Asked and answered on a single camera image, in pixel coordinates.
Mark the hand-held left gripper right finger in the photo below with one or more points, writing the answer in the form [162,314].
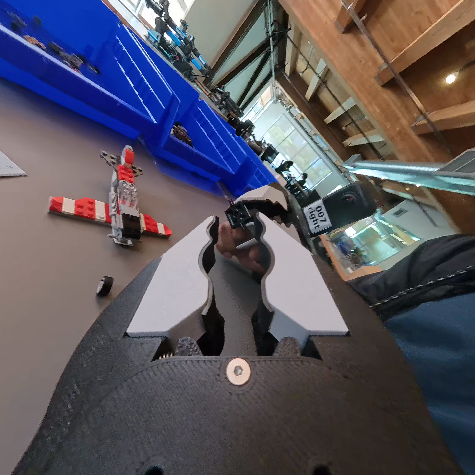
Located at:
[304,297]

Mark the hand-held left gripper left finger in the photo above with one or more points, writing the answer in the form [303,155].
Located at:
[171,297]

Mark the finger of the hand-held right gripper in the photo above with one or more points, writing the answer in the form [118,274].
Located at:
[260,199]
[249,243]

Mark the small grey toy piece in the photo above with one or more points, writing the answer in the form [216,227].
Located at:
[239,215]

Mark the red white toy brick airplane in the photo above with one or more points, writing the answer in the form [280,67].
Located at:
[119,204]

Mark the grey desk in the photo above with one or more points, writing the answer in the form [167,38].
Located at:
[52,297]

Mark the person's right hand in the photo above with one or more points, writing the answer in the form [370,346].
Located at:
[241,249]

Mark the small black toy wheel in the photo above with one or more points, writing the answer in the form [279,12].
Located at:
[105,286]

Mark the pile of toy bricks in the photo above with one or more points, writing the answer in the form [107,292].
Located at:
[182,135]
[52,48]

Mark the person's legs in jeans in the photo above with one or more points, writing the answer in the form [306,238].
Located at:
[438,371]

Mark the white instruction booklet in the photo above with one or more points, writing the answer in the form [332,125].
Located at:
[9,165]

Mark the silver ventilation duct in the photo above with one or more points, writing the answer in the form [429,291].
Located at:
[415,174]

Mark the black camera tripod rig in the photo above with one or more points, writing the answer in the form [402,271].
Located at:
[174,33]

